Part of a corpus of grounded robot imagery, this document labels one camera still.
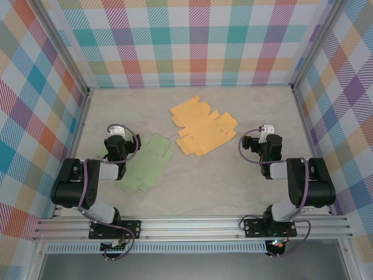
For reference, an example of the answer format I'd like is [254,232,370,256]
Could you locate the green paper box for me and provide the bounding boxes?
[97,133,175,194]

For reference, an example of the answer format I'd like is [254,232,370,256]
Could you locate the orange paper box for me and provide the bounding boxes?
[170,96,239,157]

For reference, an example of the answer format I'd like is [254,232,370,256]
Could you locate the small circuit board with light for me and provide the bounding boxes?
[266,239,286,250]

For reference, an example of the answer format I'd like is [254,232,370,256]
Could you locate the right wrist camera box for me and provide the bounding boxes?
[259,124,276,144]

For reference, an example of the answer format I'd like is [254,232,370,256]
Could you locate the aluminium side rail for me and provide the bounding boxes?
[292,87,336,215]
[52,93,93,218]

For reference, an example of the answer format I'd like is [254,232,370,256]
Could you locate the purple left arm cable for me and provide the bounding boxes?
[77,124,140,261]

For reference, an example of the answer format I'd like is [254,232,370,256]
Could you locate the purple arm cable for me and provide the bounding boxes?
[77,124,140,261]
[238,128,311,259]

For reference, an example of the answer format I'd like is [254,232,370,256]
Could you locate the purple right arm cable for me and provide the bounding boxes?
[238,128,311,259]

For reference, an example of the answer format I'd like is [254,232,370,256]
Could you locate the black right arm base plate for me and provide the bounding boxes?
[244,217,298,239]

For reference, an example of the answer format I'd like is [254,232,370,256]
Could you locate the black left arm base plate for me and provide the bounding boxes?
[89,220,142,240]

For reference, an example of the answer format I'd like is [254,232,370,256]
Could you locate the aluminium mounting rail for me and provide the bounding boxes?
[32,215,354,242]

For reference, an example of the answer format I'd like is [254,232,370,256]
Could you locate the aluminium frame post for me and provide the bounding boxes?
[31,0,91,97]
[291,0,347,91]

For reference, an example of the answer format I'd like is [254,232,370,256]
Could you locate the slotted white cable duct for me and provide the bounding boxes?
[46,241,268,254]

